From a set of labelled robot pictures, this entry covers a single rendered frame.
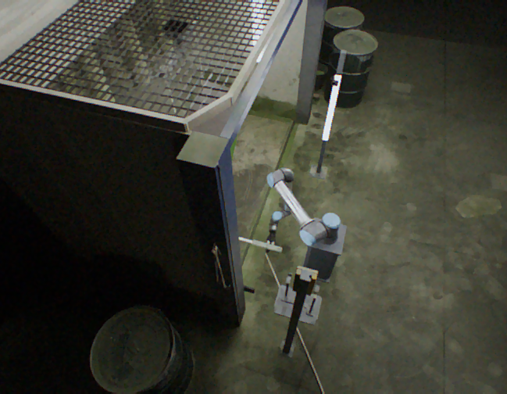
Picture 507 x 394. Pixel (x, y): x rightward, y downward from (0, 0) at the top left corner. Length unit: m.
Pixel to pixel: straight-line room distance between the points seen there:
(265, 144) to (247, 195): 0.88
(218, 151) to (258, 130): 3.38
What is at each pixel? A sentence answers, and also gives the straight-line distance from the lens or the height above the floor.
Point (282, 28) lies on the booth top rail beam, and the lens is 2.34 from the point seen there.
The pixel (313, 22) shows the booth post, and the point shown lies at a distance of 4.25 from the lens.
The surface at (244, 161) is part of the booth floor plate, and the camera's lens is 4.50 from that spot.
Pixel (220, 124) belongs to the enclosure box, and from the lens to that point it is 2.60.
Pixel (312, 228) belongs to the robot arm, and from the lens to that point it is 2.94.
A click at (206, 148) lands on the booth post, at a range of 1.56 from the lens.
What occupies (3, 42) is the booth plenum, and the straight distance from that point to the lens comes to 2.55.
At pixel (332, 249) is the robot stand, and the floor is 0.64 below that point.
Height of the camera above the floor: 3.39
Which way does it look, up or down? 54 degrees down
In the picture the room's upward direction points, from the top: 1 degrees counter-clockwise
